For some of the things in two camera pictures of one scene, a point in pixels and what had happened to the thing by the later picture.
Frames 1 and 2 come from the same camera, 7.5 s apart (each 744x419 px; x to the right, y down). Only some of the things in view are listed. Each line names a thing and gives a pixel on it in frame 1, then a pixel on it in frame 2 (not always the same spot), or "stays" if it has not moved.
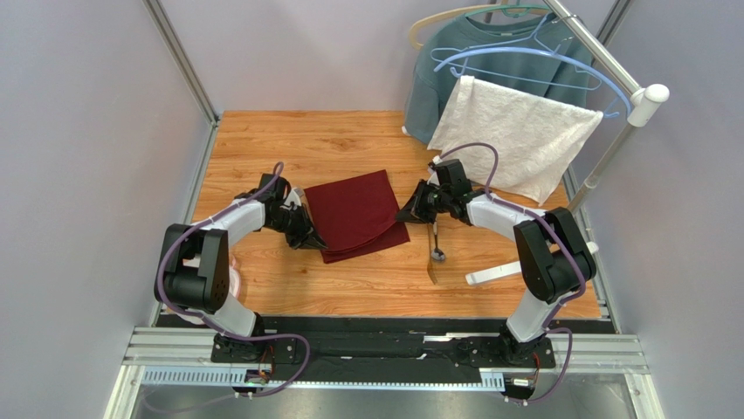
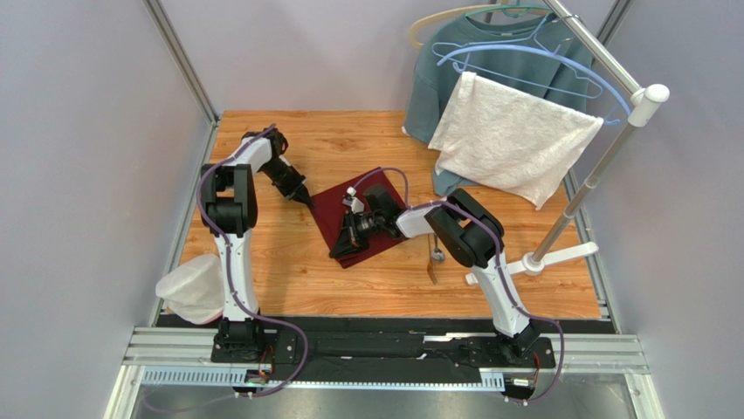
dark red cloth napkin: x=355 y=216 stays
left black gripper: x=313 y=240 -> x=302 y=195
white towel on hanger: x=539 y=140 stays
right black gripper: x=426 y=201 -> x=351 y=232
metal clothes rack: x=642 y=95 stays
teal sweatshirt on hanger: x=536 y=53 stays
